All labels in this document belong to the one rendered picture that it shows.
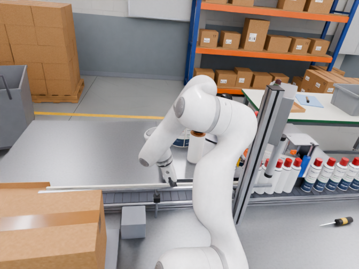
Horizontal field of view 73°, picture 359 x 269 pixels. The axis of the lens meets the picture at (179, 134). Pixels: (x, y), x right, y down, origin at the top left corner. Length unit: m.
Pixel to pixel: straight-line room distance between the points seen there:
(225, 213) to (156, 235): 0.59
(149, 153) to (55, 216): 0.36
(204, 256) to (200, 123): 0.31
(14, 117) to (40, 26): 1.59
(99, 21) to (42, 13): 1.56
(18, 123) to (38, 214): 2.17
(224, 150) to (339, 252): 0.89
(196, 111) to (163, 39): 4.79
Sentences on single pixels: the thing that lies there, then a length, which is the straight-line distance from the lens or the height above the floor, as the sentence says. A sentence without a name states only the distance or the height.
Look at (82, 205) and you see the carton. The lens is 0.89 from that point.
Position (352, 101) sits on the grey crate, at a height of 0.94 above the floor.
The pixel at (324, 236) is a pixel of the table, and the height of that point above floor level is 0.83.
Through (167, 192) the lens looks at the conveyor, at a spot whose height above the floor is 0.88.
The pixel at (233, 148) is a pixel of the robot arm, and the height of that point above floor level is 1.43.
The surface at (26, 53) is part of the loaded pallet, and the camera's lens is 4.26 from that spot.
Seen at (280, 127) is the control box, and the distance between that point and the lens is 0.93.
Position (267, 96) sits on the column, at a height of 1.47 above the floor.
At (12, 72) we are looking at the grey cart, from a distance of 3.62.
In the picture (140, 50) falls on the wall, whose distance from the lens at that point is 5.38.
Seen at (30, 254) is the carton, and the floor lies 1.12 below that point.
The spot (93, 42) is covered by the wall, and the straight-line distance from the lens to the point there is 5.49.
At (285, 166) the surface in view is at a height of 1.05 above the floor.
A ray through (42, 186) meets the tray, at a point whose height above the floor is 0.84.
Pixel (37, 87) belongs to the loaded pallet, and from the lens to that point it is 4.39.
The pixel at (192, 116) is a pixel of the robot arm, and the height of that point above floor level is 1.50.
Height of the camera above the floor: 1.75
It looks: 31 degrees down
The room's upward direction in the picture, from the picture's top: 6 degrees clockwise
